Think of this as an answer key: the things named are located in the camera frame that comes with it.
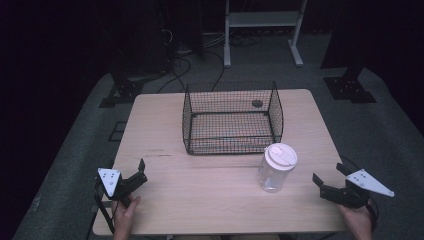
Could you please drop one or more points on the clear plastic jar white lid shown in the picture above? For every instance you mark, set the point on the clear plastic jar white lid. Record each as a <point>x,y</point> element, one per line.
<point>278,163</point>

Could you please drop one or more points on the black stand base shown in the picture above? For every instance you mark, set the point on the black stand base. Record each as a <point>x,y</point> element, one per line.
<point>125,91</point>
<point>350,88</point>

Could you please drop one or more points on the white metal stand frame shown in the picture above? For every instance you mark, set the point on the white metal stand frame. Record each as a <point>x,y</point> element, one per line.
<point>263,18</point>

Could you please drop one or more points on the person's right hand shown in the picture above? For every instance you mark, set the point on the person's right hand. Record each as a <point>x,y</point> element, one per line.
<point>359,223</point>

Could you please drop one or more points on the person's left hand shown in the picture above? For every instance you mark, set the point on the person's left hand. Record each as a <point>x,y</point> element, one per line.
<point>124,220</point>

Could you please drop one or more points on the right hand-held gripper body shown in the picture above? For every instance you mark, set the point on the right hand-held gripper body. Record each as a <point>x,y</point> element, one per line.
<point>363,181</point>

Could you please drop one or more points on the black rectangular floor frame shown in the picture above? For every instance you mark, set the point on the black rectangular floor frame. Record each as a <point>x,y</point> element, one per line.
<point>117,131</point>

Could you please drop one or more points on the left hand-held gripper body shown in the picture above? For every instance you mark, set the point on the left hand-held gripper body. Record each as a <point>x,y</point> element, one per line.
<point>109,180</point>

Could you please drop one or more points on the dark round disc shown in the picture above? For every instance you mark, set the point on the dark round disc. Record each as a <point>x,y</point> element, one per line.
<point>257,103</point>

